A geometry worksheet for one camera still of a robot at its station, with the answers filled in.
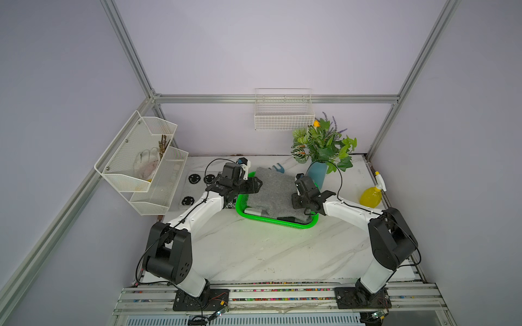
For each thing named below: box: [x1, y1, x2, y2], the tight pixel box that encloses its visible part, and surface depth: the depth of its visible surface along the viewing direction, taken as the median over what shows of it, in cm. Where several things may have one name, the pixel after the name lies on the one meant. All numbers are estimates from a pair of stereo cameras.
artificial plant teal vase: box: [290, 111, 358, 190], surface depth 83 cm
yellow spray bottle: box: [359, 171, 387, 209], surface depth 95 cm
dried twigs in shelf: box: [158, 134, 171, 159], surface depth 83 cm
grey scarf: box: [246, 167, 312, 224], surface depth 92 cm
